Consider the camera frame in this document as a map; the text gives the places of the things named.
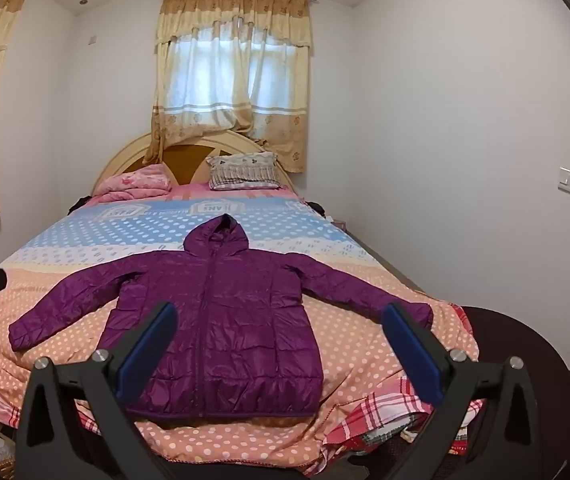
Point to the striped patterned pillow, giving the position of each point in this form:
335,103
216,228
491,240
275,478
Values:
245,170

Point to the purple hooded puffer jacket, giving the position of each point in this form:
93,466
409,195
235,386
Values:
225,320

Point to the wide beige floral curtain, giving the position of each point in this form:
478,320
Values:
230,75

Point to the white light switch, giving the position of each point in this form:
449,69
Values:
566,179

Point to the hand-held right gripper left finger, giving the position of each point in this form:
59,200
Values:
145,355

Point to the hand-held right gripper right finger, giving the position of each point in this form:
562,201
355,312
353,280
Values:
412,355

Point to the dark object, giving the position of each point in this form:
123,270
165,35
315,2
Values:
318,207
79,202

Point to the pink folded blanket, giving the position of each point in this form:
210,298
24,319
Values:
135,180

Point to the dark round table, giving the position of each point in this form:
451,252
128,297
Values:
515,335

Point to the polka dot bedspread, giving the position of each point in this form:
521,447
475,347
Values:
275,225

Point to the cream arched headboard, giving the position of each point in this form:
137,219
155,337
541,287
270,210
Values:
185,160

